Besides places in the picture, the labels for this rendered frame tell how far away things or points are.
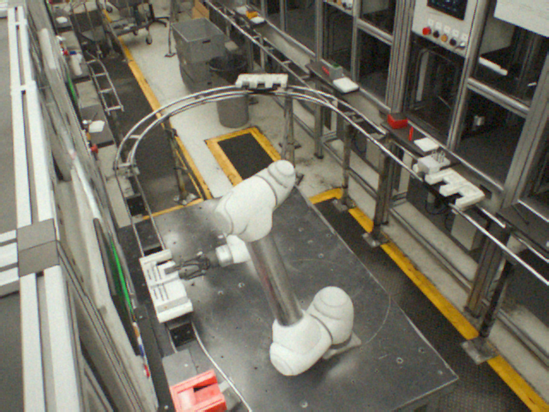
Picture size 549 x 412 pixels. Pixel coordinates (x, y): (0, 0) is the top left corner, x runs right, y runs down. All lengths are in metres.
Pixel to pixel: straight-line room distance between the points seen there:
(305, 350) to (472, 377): 1.32
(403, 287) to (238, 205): 1.89
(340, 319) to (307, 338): 0.17
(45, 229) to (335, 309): 1.38
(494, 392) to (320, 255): 1.15
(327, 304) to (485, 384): 1.28
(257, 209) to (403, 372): 0.92
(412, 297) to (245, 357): 1.42
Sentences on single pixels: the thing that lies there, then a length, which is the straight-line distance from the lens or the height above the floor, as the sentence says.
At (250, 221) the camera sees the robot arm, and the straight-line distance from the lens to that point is 1.51.
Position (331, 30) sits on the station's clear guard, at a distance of 3.63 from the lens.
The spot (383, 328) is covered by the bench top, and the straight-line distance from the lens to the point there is 2.15.
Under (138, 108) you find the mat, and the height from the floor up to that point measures 0.01.
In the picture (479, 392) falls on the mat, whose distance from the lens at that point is 2.88.
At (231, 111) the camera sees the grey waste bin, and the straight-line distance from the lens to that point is 4.67.
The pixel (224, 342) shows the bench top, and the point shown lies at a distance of 2.11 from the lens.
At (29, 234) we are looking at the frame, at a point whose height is 2.03.
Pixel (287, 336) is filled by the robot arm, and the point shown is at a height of 0.95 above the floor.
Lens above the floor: 2.41
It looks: 40 degrees down
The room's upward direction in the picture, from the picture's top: 5 degrees counter-clockwise
